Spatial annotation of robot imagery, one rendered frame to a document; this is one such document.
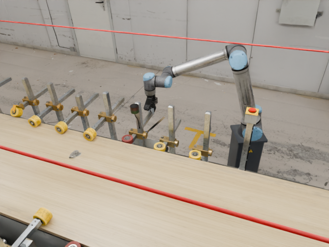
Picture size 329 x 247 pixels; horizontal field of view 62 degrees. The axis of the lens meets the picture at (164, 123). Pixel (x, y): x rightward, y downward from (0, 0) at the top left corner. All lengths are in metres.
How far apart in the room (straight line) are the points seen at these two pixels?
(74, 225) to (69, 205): 0.14
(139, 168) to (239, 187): 0.61
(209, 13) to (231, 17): 0.32
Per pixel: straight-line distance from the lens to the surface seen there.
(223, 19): 4.25
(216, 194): 1.61
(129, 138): 1.96
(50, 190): 1.78
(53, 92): 2.33
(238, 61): 1.92
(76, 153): 1.93
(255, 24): 4.19
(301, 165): 3.27
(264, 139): 2.50
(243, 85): 2.01
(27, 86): 2.49
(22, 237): 1.56
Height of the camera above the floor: 2.15
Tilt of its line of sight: 37 degrees down
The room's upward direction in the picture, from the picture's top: 3 degrees counter-clockwise
